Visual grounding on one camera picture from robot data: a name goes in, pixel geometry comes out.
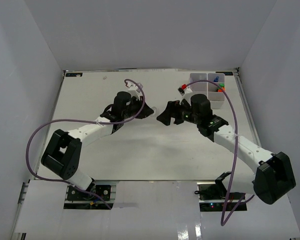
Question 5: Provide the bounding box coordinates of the blue corner label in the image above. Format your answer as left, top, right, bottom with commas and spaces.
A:
65, 72, 83, 78

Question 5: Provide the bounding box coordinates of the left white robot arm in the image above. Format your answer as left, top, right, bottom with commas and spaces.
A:
41, 91, 154, 200

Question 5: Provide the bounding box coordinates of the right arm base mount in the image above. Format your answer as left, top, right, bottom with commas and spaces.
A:
194, 182, 247, 212

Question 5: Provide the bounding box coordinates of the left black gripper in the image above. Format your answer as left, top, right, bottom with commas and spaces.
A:
122, 96, 154, 120

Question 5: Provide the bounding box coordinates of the clear tape roll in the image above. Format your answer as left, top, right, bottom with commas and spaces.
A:
151, 107, 159, 117

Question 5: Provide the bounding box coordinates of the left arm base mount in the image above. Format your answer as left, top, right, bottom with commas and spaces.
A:
63, 183, 115, 210

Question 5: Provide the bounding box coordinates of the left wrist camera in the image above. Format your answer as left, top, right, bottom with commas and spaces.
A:
126, 82, 143, 98

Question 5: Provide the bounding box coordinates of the white compartment organizer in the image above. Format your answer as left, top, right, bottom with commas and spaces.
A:
189, 72, 225, 109

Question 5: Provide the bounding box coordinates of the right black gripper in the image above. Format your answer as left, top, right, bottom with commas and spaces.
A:
157, 98, 201, 126

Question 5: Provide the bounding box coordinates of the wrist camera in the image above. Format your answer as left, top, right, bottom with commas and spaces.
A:
178, 84, 193, 103
126, 82, 143, 98

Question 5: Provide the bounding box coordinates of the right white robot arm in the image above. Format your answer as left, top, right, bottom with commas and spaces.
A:
157, 94, 296, 205

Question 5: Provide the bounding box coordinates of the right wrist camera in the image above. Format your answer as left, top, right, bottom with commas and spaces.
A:
178, 84, 193, 103

